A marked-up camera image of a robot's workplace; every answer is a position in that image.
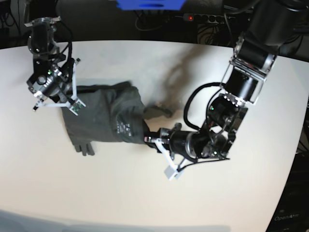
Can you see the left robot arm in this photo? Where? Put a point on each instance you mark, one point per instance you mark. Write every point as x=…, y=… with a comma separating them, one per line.
x=272, y=23

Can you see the black OpenArm base box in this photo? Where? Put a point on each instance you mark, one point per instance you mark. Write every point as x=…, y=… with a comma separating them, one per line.
x=292, y=212

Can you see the black power strip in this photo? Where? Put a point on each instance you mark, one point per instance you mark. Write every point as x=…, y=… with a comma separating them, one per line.
x=204, y=18

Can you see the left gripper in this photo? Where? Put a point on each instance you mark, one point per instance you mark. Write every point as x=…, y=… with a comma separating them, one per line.
x=175, y=141

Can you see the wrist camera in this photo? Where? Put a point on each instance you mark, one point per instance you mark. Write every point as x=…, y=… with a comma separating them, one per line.
x=77, y=106
x=173, y=172

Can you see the blue plastic bin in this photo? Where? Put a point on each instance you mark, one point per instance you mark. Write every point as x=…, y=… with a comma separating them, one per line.
x=130, y=5

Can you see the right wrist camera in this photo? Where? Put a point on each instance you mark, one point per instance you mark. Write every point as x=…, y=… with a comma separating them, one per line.
x=77, y=106

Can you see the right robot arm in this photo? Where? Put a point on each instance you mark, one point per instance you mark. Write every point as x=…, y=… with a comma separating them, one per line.
x=41, y=17

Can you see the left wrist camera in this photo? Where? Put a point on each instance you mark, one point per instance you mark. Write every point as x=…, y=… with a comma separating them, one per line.
x=173, y=172

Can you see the dark grey T-shirt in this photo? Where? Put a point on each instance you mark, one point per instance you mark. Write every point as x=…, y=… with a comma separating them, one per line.
x=113, y=114

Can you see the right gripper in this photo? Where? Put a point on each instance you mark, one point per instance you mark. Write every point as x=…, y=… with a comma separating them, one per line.
x=56, y=87

